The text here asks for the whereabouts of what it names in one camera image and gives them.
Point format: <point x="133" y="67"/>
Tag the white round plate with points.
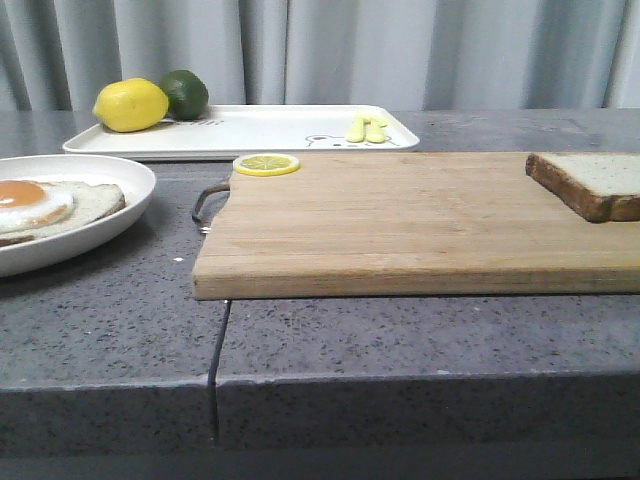
<point x="136" y="181"/>

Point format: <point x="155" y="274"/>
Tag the white rectangular bear tray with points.
<point x="228" y="131"/>

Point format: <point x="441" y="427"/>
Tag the lemon slice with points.
<point x="266" y="164"/>

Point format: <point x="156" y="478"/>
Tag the yellow plastic fork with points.
<point x="356" y="133"/>

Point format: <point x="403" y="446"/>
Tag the wooden cutting board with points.
<point x="407" y="223"/>

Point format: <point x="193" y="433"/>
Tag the green lime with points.
<point x="188" y="95"/>

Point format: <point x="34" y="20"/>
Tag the yellow lemon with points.
<point x="131" y="105"/>

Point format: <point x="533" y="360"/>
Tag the fried egg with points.
<point x="27" y="204"/>

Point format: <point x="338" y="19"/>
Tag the grey pleated curtain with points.
<point x="402" y="55"/>

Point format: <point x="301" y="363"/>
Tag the metal cutting board handle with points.
<point x="202" y="219"/>

